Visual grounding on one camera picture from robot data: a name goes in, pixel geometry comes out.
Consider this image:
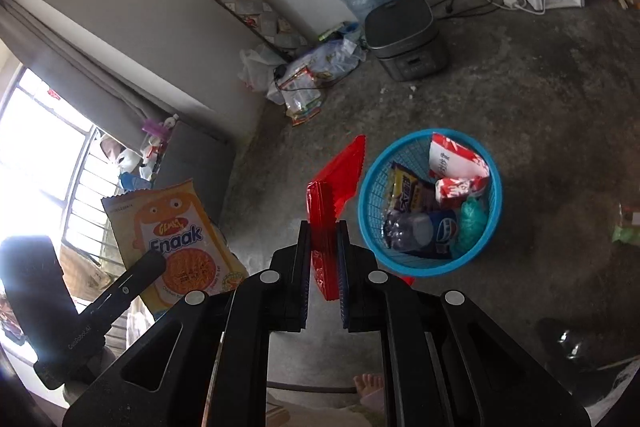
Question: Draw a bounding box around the red plastic bag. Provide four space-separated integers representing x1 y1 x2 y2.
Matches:
306 134 416 303

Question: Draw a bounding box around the pile of plastic packets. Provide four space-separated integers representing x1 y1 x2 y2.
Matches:
272 22 369 128

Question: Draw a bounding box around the green plastic bag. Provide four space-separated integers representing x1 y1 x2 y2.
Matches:
452 197 489 256

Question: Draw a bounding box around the purple snack bag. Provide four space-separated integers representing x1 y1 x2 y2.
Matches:
387 162 439 216

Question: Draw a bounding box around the black power cable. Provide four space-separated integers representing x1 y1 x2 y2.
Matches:
430 0 522 18

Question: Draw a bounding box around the white plastic bag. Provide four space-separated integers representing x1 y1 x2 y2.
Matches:
237 44 287 106

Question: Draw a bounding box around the blue plastic basket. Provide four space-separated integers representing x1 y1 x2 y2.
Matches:
357 129 503 278

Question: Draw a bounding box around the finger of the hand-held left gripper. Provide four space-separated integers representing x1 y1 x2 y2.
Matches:
81 249 168 334

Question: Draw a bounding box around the patterned folded board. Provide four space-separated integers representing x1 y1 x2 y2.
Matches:
195 0 310 63

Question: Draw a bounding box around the red white snack bag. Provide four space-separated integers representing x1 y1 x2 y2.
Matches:
427 133 489 180
433 175 489 210

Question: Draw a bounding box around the green packet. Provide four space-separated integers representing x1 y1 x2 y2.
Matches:
610 202 640 246

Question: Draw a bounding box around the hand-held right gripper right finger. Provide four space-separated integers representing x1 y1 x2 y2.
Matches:
336 219 589 427

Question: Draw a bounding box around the yellow snack bag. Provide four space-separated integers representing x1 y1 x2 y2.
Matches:
101 178 250 312

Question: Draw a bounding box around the grey rice cooker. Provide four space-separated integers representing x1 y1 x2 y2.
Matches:
363 0 450 82

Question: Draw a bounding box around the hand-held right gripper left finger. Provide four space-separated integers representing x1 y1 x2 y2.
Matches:
62 219 313 427

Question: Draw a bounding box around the metal balcony railing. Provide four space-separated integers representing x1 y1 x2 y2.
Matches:
59 122 132 269

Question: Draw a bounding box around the clear plastic bottle blue label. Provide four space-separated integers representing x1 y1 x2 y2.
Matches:
382 208 461 259

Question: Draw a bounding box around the grey cabinet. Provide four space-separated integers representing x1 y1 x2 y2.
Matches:
149 119 236 229

